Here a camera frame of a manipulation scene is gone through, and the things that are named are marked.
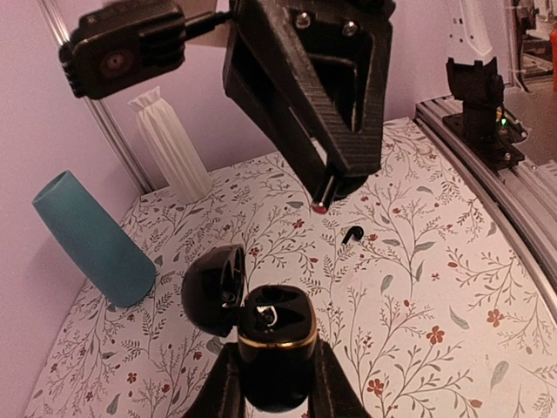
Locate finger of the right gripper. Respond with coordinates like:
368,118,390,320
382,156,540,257
256,1,394,200
223,1,325,196

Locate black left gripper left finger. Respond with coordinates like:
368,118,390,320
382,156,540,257
183,343,244,418

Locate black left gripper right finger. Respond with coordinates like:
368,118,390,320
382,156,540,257
308,339,370,418

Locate black earbud case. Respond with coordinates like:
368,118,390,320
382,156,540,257
181,245,318,414

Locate black earbud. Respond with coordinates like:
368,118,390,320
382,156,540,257
312,172,338,214
342,226,365,245

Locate white ribbed vase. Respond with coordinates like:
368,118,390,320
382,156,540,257
128,86,212,205

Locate floral patterned table mat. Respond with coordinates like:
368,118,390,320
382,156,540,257
24,118,556,417

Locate teal plastic cup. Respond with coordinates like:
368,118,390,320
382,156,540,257
32,171,156,307

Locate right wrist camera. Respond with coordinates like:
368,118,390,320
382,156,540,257
58,1,232,100

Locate aluminium frame post right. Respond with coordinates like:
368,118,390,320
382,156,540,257
37,0,155,194

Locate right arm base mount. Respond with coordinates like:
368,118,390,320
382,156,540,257
442,57,528,172

